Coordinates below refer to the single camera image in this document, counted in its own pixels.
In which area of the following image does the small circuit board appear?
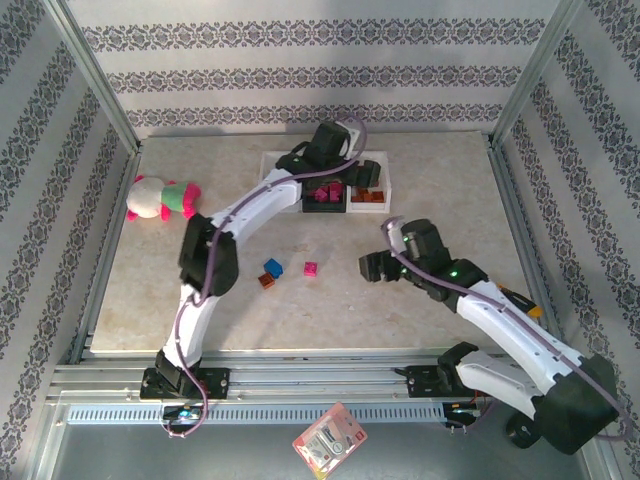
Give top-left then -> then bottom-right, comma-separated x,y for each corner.
443,402 -> 482,419
162,405 -> 205,422

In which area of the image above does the black plastic container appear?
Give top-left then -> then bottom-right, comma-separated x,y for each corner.
301,169 -> 350,215

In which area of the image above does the aluminium frame post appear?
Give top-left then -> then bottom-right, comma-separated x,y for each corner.
487,0 -> 586,149
42,0 -> 144,156

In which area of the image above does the white plastic container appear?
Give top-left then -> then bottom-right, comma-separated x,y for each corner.
259,150 -> 307,215
345,150 -> 391,215

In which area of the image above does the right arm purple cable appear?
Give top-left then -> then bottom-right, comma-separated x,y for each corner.
380,215 -> 629,444

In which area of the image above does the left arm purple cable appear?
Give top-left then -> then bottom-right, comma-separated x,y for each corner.
158,114 -> 370,440

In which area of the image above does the long aluminium rail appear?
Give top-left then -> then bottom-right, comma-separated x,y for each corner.
47,347 -> 589,404

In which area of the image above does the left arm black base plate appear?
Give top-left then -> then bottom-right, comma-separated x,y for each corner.
139,367 -> 231,401

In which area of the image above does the pink blister pack card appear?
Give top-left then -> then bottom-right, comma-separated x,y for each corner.
292,401 -> 369,475

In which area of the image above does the slotted metal cable duct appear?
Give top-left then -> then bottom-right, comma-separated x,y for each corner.
67,402 -> 449,426

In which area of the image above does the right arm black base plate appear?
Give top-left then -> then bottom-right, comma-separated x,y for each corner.
394,364 -> 499,399

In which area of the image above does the white pink green plush toy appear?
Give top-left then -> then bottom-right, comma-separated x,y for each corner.
124,174 -> 202,224

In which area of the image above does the aluminium side rail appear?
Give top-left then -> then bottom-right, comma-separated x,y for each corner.
69,147 -> 144,364
487,142 -> 571,361

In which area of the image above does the black yellow utility knife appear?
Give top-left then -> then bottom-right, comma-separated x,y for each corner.
497,284 -> 545,320

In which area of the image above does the grey metal base panel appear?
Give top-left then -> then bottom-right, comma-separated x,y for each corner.
29,399 -> 616,480

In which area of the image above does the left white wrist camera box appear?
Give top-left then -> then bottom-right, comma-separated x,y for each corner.
333,119 -> 365,147

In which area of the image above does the black round puck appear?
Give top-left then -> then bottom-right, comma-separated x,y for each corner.
504,412 -> 544,450

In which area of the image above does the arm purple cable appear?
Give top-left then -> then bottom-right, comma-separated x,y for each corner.
380,215 -> 629,444
158,114 -> 370,440

